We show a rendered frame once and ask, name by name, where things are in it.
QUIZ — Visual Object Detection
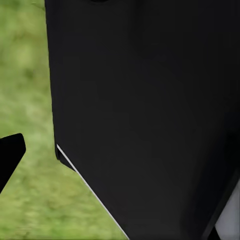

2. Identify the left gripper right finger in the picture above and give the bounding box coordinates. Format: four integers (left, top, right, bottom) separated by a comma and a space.
224, 133, 240, 173

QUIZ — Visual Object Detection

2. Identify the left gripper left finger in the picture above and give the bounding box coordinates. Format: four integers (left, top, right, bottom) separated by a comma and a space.
0, 133, 26, 193

